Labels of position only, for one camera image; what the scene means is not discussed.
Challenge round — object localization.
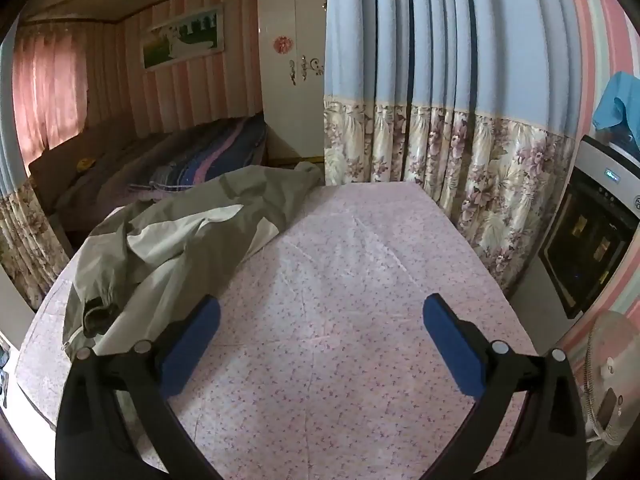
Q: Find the olive and cream jacket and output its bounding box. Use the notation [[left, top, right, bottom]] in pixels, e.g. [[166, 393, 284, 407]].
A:
[[63, 162, 322, 358]]

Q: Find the white standing fan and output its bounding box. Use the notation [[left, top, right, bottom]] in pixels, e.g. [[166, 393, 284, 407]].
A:
[[584, 311, 639, 448]]

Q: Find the black oven appliance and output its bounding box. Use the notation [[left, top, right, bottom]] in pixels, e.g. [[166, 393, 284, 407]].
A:
[[539, 136, 639, 320]]

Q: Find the pink floral bed sheet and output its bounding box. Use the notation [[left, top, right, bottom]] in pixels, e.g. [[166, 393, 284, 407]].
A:
[[15, 183, 534, 479]]

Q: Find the dark bed with striped blanket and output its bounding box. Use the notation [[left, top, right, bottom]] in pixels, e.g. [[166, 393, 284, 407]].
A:
[[29, 113, 267, 232]]

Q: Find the yellow object on bed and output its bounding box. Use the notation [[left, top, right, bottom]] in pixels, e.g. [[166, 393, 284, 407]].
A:
[[76, 157, 96, 172]]

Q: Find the blue cloth on appliance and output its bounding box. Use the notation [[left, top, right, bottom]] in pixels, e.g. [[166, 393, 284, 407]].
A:
[[592, 72, 640, 139]]

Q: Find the pink window curtain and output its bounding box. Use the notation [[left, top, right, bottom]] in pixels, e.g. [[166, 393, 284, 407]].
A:
[[12, 24, 88, 165]]

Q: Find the framed landscape picture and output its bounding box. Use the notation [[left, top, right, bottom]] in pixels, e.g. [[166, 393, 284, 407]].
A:
[[141, 4, 224, 70]]

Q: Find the white wardrobe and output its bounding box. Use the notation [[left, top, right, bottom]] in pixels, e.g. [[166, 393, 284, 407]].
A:
[[258, 0, 326, 162]]

